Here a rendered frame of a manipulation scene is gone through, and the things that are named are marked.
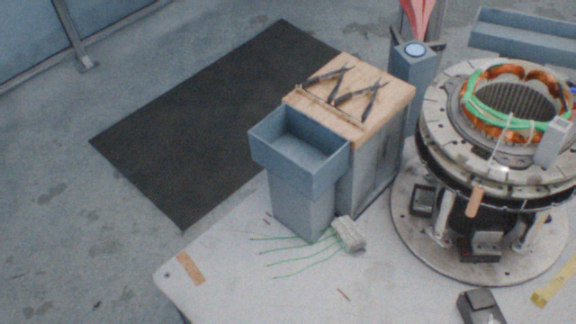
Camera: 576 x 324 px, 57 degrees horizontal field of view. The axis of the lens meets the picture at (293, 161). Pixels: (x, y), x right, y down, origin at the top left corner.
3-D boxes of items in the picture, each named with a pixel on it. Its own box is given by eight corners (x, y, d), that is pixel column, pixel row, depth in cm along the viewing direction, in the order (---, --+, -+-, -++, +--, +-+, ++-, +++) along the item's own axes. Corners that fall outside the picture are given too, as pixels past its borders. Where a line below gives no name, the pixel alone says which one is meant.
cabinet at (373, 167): (350, 227, 120) (355, 150, 100) (290, 184, 128) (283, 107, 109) (400, 175, 129) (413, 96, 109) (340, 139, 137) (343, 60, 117)
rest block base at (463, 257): (455, 241, 113) (457, 237, 112) (493, 242, 113) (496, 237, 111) (460, 262, 110) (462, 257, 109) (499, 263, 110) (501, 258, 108)
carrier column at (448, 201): (439, 243, 113) (457, 184, 98) (429, 236, 115) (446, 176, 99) (445, 236, 114) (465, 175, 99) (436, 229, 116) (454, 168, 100)
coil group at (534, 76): (550, 100, 97) (558, 83, 94) (520, 85, 100) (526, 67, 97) (555, 94, 98) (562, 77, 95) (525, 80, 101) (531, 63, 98)
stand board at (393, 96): (355, 151, 100) (355, 143, 98) (282, 107, 109) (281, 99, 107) (414, 95, 109) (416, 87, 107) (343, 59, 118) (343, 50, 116)
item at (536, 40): (552, 117, 139) (593, 26, 117) (546, 146, 133) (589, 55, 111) (457, 94, 146) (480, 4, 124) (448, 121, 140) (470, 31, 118)
